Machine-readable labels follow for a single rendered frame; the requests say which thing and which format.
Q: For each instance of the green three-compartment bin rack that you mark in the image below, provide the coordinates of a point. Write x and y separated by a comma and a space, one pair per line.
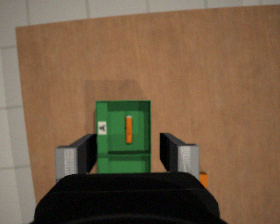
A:
114, 155

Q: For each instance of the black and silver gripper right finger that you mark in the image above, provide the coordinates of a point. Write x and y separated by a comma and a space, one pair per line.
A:
177, 156

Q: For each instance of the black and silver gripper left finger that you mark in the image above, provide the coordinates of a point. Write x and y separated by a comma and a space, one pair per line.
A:
76, 158

